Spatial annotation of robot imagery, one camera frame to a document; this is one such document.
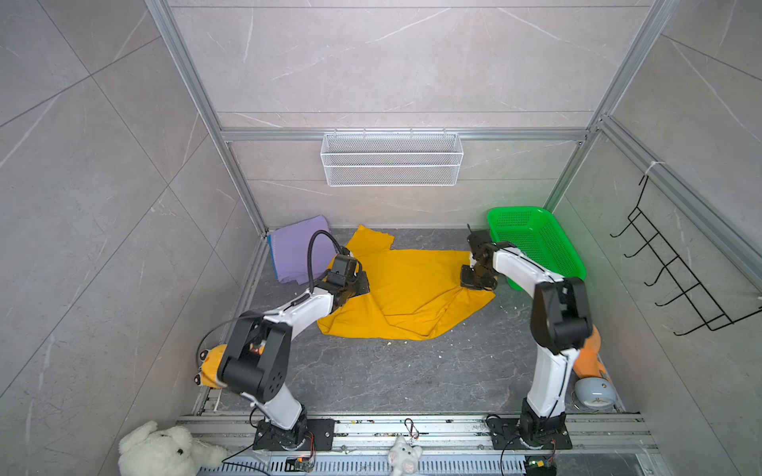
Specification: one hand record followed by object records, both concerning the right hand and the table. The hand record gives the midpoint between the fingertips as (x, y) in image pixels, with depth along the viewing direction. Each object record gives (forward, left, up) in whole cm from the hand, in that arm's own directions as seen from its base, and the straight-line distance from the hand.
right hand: (470, 283), depth 99 cm
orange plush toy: (-27, -28, -1) cm, 39 cm away
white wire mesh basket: (+34, +25, +27) cm, 50 cm away
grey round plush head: (-36, -24, +2) cm, 43 cm away
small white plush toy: (-48, +25, 0) cm, 55 cm away
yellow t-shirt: (-2, +19, -3) cm, 20 cm away
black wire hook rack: (-26, -39, +28) cm, 54 cm away
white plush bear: (-48, +70, +15) cm, 87 cm away
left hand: (-1, +35, +6) cm, 35 cm away
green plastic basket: (+27, -32, -3) cm, 42 cm away
